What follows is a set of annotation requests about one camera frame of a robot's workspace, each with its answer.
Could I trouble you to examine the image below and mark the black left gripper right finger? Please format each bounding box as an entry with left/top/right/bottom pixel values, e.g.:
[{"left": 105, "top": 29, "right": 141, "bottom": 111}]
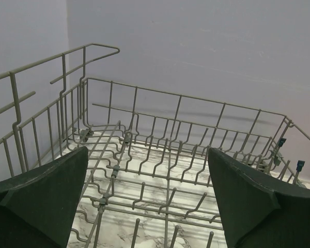
[{"left": 208, "top": 148, "right": 310, "bottom": 247}]

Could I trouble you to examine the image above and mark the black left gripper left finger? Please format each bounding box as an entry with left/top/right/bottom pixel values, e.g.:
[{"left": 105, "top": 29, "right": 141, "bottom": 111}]
[{"left": 0, "top": 147, "right": 88, "bottom": 247}]

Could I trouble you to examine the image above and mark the grey wire dish rack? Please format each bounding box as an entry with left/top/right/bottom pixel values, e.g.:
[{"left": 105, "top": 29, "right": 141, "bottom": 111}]
[{"left": 0, "top": 43, "right": 310, "bottom": 247}]

